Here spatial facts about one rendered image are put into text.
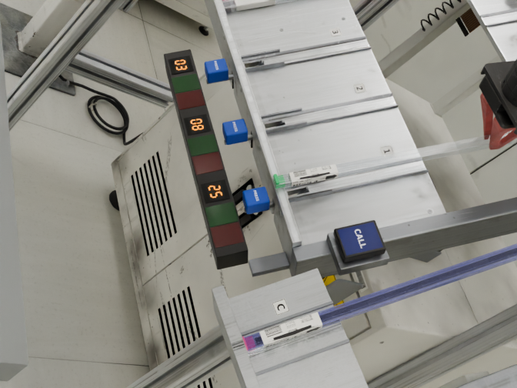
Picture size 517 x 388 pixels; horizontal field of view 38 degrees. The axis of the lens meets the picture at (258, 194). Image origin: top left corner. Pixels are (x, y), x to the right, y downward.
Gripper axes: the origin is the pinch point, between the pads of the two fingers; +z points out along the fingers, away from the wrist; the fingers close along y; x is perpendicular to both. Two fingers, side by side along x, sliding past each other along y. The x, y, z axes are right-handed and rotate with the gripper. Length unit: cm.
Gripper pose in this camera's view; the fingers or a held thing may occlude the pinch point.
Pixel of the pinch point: (494, 139)
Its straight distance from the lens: 100.7
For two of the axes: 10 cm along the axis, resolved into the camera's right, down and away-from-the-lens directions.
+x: -9.6, 1.4, -2.6
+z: -1.4, 5.5, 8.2
